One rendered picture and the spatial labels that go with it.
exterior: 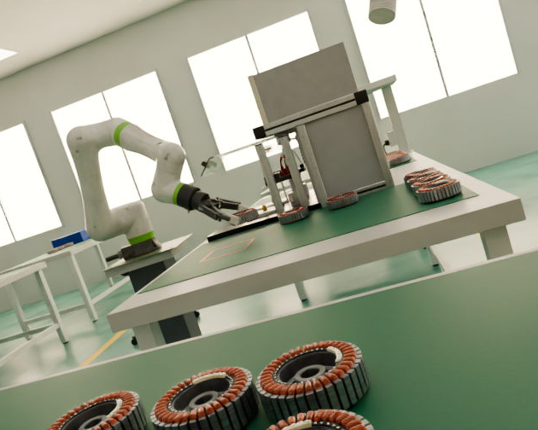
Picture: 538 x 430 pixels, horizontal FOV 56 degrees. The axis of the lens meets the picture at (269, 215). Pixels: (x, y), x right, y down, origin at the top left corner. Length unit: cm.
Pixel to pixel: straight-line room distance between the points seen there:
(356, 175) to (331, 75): 40
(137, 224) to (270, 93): 88
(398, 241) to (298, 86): 101
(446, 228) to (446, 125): 578
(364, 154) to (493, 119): 520
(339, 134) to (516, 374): 149
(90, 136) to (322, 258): 133
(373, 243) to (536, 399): 74
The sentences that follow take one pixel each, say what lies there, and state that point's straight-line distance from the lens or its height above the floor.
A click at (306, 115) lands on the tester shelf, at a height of 110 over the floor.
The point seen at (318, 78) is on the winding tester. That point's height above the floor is 122.
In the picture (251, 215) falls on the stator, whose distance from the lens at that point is 180.
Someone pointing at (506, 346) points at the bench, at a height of 75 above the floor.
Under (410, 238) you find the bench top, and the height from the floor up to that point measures 73.
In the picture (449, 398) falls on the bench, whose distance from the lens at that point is 49.
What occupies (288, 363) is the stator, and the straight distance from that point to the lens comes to 56.
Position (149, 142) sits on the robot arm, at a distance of 204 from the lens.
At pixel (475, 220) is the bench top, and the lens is 117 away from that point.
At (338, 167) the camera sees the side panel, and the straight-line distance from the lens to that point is 190.
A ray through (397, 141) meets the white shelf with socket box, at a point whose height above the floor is 84.
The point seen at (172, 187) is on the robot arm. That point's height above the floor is 100.
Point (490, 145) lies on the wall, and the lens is 703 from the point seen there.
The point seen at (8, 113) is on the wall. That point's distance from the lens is 851.
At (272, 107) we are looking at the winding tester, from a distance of 202.
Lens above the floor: 100
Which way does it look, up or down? 6 degrees down
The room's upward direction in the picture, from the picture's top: 19 degrees counter-clockwise
